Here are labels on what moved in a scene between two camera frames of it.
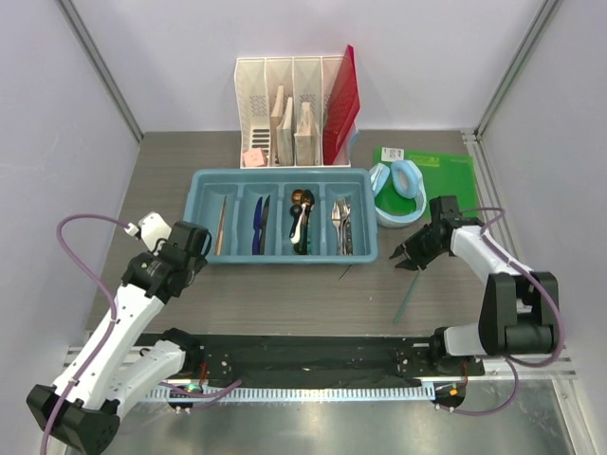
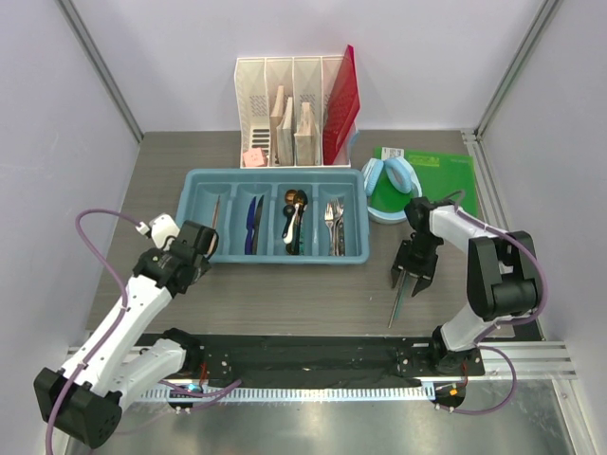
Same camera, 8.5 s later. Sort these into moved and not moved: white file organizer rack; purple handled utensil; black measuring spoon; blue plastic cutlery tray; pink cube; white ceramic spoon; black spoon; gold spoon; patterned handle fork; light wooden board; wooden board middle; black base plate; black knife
Moved: gold spoon; purple handled utensil; black spoon; white ceramic spoon; patterned handle fork; black measuring spoon; black knife
Not moved: light wooden board; white file organizer rack; blue plastic cutlery tray; black base plate; wooden board middle; pink cube
